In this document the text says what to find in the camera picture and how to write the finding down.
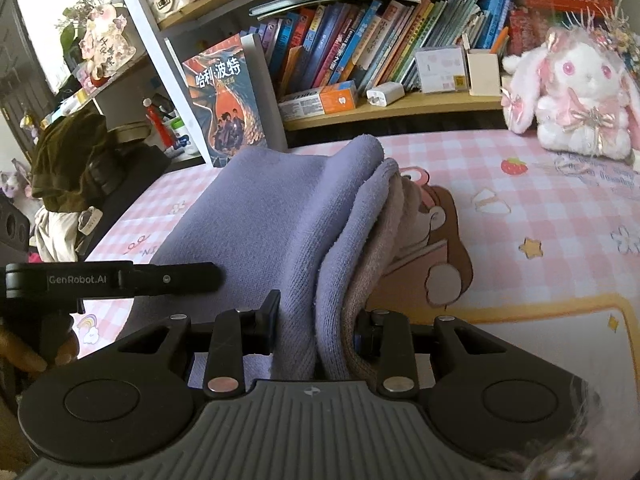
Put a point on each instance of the white pink plush bunny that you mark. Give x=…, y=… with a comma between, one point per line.
x=585, y=85

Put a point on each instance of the white labelled box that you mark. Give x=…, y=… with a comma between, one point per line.
x=442, y=70

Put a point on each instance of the row of colourful books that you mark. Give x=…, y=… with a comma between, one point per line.
x=360, y=40

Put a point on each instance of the orange white carton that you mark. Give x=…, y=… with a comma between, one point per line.
x=320, y=102

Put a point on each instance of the flower arrangement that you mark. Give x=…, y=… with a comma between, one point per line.
x=102, y=42

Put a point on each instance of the white cloth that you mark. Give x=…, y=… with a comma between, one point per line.
x=57, y=232

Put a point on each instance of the white charger plug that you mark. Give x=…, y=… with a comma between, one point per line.
x=385, y=96

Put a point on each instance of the white jar green lid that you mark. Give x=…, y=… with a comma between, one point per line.
x=184, y=136

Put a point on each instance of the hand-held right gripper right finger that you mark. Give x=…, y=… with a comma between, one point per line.
x=365, y=335

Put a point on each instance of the dark green garment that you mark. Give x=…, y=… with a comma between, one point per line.
x=70, y=160

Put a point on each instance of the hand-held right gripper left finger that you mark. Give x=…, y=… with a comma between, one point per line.
x=270, y=317

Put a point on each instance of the wooden bookshelf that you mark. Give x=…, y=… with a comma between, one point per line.
x=400, y=108

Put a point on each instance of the fantasy novel book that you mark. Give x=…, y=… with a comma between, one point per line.
x=225, y=105

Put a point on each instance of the purple and mauve sweater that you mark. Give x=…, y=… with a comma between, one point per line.
x=280, y=220

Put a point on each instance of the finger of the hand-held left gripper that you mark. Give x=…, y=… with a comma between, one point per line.
x=175, y=277

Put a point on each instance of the beige pen holder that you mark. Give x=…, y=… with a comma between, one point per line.
x=484, y=74

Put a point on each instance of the black chair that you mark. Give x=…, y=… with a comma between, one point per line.
x=135, y=170

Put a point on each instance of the person's left hand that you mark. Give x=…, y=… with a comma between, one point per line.
x=25, y=357

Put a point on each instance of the red bottle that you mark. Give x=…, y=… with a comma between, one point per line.
x=156, y=127

